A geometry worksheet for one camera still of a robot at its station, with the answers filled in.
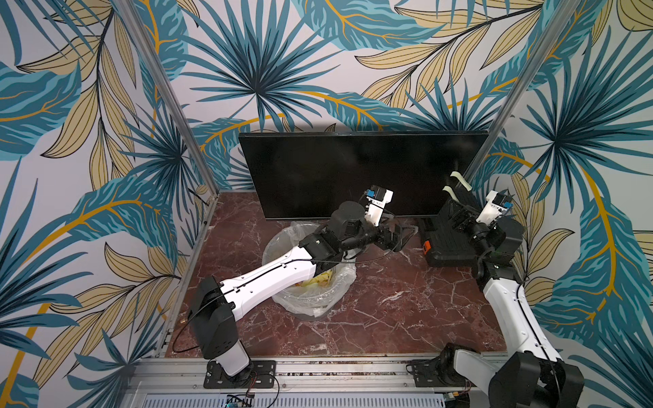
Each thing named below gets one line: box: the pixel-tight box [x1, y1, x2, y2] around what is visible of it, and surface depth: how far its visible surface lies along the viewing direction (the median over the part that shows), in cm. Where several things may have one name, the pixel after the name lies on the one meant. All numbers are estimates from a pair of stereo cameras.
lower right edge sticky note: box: [442, 185, 460, 204], surface depth 78 cm
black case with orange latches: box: [419, 201, 479, 267], surface depth 92 cm
